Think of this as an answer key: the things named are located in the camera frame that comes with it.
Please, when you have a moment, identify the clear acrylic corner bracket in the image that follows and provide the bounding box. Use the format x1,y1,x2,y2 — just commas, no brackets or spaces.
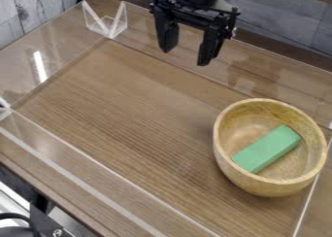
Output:
82,1,129,39

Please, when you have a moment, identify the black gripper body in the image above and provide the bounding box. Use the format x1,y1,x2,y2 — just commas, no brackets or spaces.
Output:
151,0,242,38

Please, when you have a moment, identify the wooden bowl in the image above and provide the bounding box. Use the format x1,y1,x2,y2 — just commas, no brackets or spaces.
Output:
214,98,327,197

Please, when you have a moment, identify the black cable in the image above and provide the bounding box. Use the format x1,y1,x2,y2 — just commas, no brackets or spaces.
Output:
0,212,37,237

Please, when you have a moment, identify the clear acrylic barrier wall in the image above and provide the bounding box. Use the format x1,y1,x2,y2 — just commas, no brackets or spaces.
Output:
0,3,332,237

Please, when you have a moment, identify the green rectangular block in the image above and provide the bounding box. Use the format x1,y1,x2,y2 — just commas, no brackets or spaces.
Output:
231,125,302,174

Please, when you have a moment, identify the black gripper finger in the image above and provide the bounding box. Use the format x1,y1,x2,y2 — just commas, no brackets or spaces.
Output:
155,8,179,52
198,24,229,66

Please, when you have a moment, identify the black metal table bracket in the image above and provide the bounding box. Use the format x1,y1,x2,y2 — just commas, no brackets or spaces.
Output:
30,205,66,237

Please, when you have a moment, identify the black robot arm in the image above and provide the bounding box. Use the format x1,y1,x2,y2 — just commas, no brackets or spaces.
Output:
151,0,241,66

